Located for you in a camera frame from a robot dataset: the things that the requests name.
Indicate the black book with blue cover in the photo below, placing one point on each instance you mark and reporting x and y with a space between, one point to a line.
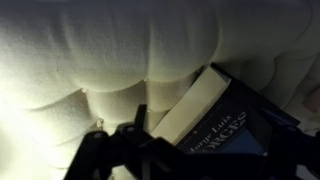
213 110

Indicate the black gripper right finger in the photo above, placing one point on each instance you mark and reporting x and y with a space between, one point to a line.
290 153

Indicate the cream tufted mattress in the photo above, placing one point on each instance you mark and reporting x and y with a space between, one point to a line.
100 50

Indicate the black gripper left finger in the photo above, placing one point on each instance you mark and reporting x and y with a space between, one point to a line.
93 153

